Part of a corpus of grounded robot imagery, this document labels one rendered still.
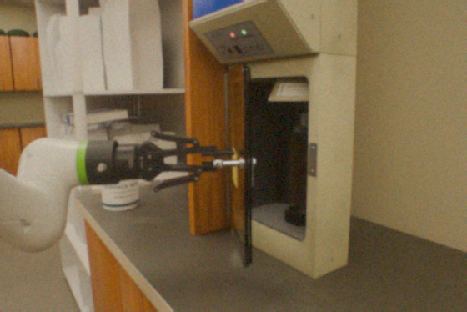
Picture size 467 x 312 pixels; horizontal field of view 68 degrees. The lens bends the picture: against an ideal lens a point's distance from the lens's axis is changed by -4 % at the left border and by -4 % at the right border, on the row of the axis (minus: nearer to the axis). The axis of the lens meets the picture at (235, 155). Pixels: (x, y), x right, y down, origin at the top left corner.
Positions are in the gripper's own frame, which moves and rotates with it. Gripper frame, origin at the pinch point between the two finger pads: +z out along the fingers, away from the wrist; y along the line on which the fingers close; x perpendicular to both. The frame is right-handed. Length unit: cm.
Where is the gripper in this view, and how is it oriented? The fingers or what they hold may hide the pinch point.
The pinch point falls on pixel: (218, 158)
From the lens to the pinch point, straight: 76.0
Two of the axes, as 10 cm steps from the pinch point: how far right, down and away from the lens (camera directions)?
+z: 9.9, -0.4, 1.3
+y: -0.1, -9.9, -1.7
